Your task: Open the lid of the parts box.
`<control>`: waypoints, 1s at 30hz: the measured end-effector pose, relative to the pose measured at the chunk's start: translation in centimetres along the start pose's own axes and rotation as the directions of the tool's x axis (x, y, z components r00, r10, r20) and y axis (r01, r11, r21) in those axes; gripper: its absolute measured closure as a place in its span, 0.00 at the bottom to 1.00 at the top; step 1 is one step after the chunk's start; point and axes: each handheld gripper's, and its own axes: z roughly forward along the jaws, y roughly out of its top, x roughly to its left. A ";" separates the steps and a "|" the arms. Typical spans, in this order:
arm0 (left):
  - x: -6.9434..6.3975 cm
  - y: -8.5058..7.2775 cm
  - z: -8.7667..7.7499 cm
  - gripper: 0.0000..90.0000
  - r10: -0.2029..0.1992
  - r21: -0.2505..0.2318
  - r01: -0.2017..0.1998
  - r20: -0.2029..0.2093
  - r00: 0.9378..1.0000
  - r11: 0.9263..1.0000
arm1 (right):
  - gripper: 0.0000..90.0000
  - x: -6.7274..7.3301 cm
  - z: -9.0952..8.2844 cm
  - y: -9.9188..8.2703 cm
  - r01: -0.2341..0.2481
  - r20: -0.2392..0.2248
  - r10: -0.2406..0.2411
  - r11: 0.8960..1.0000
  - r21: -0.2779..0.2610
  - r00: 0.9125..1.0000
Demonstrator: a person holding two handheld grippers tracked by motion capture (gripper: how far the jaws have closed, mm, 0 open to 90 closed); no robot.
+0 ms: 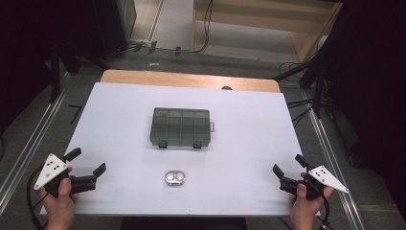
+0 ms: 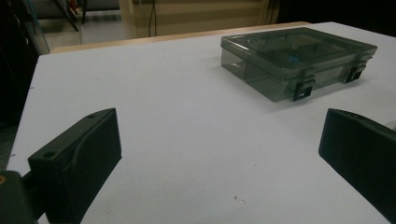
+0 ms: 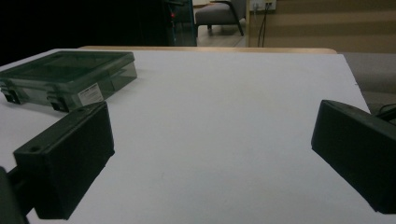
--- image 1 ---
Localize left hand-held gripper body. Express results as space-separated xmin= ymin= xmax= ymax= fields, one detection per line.
xmin=33 ymin=153 xmax=98 ymax=197

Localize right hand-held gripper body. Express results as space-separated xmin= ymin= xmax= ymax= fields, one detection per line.
xmin=280 ymin=165 xmax=350 ymax=201

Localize clear contact lens case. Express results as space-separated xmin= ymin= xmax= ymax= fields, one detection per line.
xmin=164 ymin=170 xmax=188 ymax=187

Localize translucent grey compartment storage box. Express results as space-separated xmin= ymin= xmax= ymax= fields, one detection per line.
xmin=148 ymin=106 xmax=216 ymax=150

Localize person's right hand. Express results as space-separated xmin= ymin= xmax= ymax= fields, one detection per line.
xmin=288 ymin=184 xmax=334 ymax=230

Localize person's left hand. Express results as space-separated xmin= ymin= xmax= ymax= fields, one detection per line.
xmin=40 ymin=177 xmax=79 ymax=230

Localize white board sheet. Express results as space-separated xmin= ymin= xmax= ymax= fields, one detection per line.
xmin=39 ymin=81 xmax=322 ymax=218

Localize black metal stand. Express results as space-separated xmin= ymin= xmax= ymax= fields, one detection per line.
xmin=272 ymin=47 xmax=339 ymax=119
xmin=47 ymin=41 xmax=109 ymax=104

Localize person's dark clothing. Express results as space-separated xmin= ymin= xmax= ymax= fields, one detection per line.
xmin=119 ymin=217 xmax=248 ymax=230

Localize dark curtain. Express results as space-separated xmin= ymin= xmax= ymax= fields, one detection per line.
xmin=319 ymin=0 xmax=406 ymax=221
xmin=0 ymin=0 xmax=97 ymax=135

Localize light wooden shelf unit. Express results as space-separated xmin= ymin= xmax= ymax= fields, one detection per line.
xmin=191 ymin=0 xmax=344 ymax=63

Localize dark cabinet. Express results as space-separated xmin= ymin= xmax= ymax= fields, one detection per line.
xmin=92 ymin=0 xmax=138 ymax=60

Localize metal floor rail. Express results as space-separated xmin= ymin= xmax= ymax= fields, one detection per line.
xmin=301 ymin=90 xmax=367 ymax=230
xmin=0 ymin=73 xmax=70 ymax=215

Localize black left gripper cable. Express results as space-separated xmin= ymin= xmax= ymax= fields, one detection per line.
xmin=26 ymin=166 xmax=49 ymax=230

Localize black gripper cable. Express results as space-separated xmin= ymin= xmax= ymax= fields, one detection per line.
xmin=310 ymin=181 xmax=331 ymax=230
xmin=26 ymin=166 xmax=49 ymax=230

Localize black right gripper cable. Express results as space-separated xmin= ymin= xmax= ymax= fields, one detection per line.
xmin=310 ymin=181 xmax=331 ymax=230

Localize black floor cables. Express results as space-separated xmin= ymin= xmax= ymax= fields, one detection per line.
xmin=279 ymin=61 xmax=317 ymax=128

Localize hanging black cable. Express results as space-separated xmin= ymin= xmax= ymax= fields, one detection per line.
xmin=178 ymin=0 xmax=214 ymax=55

